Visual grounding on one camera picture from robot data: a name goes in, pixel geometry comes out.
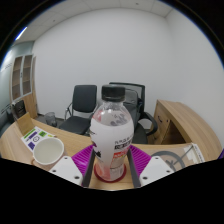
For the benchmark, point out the wooden glass-door cabinet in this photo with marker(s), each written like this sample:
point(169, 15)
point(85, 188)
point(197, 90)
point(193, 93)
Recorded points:
point(30, 100)

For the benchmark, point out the ceiling light strip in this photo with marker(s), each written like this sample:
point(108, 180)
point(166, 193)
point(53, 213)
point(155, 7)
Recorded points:
point(21, 33)

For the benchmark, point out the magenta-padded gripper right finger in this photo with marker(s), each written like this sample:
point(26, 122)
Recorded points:
point(143, 160)

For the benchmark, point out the black padded office chair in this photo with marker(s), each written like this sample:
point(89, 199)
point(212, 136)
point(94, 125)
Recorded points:
point(83, 100)

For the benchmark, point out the colourful sticker sheet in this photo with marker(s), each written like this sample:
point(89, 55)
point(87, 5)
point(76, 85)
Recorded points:
point(35, 136)

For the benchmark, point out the small grey waste bin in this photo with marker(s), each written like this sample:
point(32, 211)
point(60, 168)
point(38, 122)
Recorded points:
point(50, 119)

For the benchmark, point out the clear drink bottle black cap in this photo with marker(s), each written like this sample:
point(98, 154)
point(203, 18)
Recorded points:
point(111, 140)

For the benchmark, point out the cardboard box with black items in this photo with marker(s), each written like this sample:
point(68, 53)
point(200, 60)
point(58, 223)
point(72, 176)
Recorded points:
point(25, 125)

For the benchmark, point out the clear sheet grey circle print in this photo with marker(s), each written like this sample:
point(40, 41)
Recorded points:
point(173, 156)

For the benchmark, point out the black mesh office chair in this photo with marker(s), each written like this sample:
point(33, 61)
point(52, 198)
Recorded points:
point(140, 113)

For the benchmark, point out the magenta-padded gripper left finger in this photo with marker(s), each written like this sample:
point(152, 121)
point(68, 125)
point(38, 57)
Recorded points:
point(80, 160)

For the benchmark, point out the cream patterned mug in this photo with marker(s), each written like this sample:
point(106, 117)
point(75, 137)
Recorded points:
point(48, 151)

